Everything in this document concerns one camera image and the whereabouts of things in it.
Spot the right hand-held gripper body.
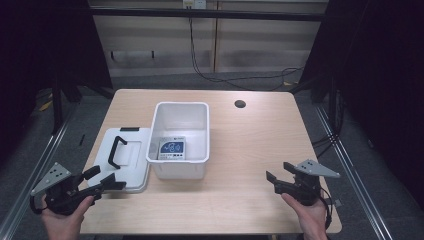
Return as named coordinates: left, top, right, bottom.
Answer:
left=274, top=159, right=341, bottom=207

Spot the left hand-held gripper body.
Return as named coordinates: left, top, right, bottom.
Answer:
left=29, top=162, right=103, bottom=216

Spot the white lid with black handle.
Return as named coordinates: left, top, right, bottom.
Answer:
left=87, top=126, right=152, bottom=194

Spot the white plastic storage bin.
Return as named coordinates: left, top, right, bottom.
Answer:
left=145, top=101, right=211, bottom=181

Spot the person's left hand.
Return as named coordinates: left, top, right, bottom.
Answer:
left=40, top=195, right=96, bottom=240

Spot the person's right hand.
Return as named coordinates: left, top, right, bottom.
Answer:
left=280, top=192, right=329, bottom=240

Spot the white and blue packet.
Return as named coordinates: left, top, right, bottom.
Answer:
left=156, top=135, right=187, bottom=161

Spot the black metal stand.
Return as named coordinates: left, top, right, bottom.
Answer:
left=49, top=74, right=65, bottom=135

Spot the dark curtain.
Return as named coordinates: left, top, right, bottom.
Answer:
left=0, top=0, right=114, bottom=168
left=299, top=0, right=424, bottom=211

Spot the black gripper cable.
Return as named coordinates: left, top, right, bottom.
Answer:
left=28, top=194, right=46, bottom=215
left=319, top=185, right=335, bottom=232

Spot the metal floor rail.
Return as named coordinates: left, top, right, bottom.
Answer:
left=314, top=105, right=395, bottom=240
left=0, top=111, right=78, bottom=240

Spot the bundle of black cables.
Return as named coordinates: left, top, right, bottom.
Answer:
left=311, top=132, right=338, bottom=160

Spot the long black floor cable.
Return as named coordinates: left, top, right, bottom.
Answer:
left=188, top=17, right=305, bottom=92

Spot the black horizontal frame bar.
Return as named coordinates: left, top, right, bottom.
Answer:
left=88, top=7, right=330, bottom=23

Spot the white wall socket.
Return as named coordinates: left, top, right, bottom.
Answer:
left=182, top=0, right=208, bottom=10

